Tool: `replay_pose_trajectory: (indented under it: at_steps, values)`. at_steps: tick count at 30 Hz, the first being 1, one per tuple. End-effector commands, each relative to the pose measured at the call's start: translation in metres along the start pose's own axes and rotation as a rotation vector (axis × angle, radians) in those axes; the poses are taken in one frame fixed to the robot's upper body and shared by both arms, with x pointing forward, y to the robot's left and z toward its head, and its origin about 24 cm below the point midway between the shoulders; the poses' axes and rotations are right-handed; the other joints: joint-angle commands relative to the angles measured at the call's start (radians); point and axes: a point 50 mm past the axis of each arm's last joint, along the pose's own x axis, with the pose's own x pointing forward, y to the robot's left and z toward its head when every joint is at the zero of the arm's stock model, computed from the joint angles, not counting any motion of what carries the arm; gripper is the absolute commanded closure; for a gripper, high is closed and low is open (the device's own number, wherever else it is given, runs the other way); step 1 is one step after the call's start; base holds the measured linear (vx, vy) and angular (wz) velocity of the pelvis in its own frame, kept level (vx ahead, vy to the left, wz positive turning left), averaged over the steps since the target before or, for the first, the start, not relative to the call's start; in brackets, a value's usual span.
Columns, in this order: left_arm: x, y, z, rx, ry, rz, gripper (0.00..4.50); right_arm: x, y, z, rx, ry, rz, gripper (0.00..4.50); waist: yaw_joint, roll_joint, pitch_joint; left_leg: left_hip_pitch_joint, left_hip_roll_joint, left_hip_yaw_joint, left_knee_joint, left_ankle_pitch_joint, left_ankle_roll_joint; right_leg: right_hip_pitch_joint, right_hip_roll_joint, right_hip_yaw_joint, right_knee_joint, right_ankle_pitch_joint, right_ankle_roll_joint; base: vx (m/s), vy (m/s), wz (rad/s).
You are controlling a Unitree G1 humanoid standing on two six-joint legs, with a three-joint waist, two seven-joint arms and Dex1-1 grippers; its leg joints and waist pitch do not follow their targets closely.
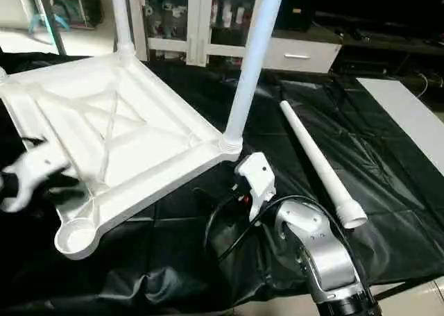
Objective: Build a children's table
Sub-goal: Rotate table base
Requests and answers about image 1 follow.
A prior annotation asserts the black metal bench leg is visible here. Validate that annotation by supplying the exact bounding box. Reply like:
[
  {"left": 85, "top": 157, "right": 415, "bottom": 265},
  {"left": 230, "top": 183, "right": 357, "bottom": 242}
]
[{"left": 371, "top": 278, "right": 444, "bottom": 301}]

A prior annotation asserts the white flat panel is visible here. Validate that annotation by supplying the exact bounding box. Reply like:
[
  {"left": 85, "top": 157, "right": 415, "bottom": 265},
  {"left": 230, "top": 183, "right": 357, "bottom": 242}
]
[{"left": 357, "top": 76, "right": 444, "bottom": 176}]

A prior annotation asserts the white glass-door cabinet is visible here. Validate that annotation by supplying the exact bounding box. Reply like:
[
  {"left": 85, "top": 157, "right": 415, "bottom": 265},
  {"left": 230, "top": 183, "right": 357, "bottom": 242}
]
[{"left": 125, "top": 0, "right": 268, "bottom": 68}]

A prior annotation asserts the black box yellow label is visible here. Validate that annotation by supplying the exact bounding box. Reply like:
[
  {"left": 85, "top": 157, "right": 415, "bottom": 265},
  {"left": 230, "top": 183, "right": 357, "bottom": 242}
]
[{"left": 277, "top": 0, "right": 321, "bottom": 32}]

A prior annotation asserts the black mat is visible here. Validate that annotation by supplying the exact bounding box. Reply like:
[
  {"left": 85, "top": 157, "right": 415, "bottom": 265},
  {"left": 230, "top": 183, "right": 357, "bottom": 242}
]
[{"left": 0, "top": 49, "right": 444, "bottom": 316}]

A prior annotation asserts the white plastic table top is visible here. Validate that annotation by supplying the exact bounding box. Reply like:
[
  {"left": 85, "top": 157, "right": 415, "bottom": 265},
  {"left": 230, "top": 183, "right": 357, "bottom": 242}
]
[{"left": 0, "top": 49, "right": 244, "bottom": 261}]

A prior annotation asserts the dark storage box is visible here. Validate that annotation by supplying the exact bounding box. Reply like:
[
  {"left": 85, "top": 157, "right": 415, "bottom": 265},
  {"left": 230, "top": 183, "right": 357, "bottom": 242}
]
[{"left": 49, "top": 0, "right": 103, "bottom": 29}]

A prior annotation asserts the white drawer unit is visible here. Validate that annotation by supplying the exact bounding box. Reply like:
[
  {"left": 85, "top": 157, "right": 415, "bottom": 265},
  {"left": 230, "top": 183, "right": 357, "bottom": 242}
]
[{"left": 262, "top": 37, "right": 342, "bottom": 75}]

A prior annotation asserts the light blue metal frame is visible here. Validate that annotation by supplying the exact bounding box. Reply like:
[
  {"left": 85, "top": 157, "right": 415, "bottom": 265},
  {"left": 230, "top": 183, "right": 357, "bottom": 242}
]
[{"left": 28, "top": 0, "right": 70, "bottom": 56}]

